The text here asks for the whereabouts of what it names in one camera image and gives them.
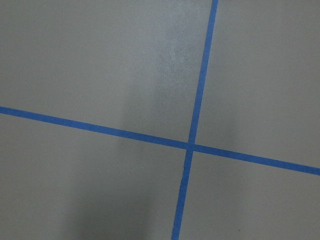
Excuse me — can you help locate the brown paper table mat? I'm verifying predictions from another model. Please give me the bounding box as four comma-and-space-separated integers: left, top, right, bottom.
0, 0, 320, 240

